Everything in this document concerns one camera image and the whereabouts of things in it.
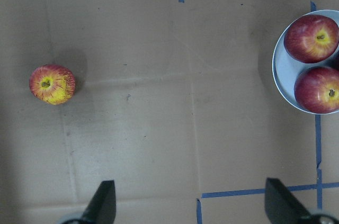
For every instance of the white round plate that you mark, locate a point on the white round plate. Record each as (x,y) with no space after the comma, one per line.
(286,70)

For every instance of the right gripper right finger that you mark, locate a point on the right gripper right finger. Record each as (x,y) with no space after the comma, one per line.
(281,206)

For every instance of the red apple plate front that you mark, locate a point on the red apple plate front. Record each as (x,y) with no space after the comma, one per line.
(316,90)

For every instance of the red apple plate rear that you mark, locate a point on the red apple plate rear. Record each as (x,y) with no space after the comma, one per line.
(311,38)

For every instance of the yellow-red apple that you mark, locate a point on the yellow-red apple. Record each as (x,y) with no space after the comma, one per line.
(53,84)

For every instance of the red apple plate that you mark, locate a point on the red apple plate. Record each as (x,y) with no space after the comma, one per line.
(311,38)
(316,90)

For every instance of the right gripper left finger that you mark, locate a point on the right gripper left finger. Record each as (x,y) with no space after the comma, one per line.
(102,206)

